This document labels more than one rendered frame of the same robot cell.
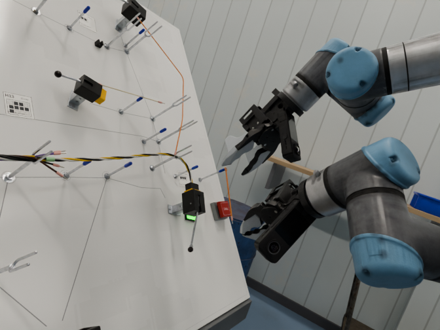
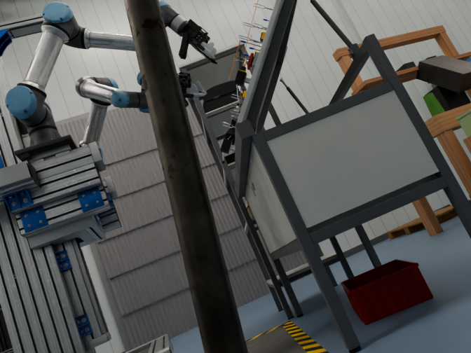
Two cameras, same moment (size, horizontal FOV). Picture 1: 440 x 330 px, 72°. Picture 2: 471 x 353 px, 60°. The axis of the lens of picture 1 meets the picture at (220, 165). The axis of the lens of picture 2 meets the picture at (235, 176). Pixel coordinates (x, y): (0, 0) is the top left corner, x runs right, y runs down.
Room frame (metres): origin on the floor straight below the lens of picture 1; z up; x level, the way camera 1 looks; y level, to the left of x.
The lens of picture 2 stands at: (1.94, -1.18, 0.37)
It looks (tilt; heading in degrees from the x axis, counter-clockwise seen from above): 12 degrees up; 141
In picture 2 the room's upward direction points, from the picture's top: 23 degrees counter-clockwise
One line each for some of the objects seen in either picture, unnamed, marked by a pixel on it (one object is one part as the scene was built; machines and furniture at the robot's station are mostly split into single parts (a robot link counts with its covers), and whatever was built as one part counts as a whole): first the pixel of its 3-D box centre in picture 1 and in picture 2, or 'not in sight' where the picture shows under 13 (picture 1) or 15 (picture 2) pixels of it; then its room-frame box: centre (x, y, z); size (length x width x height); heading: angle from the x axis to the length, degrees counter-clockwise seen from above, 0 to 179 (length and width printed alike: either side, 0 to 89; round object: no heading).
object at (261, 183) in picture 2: not in sight; (268, 200); (0.65, -0.02, 0.60); 0.55 x 0.03 x 0.39; 146
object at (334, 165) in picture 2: not in sight; (319, 187); (0.58, 0.39, 0.60); 1.17 x 0.58 x 0.40; 146
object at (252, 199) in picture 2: not in sight; (261, 218); (0.19, 0.29, 0.60); 0.55 x 0.02 x 0.39; 146
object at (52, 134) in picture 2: not in sight; (46, 141); (0.23, -0.69, 1.21); 0.15 x 0.15 x 0.10
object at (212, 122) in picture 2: not in sight; (261, 179); (-0.25, 0.81, 0.92); 0.60 x 0.50 x 1.85; 146
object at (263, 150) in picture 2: not in sight; (336, 224); (0.58, 0.38, 0.40); 1.18 x 0.60 x 0.80; 146
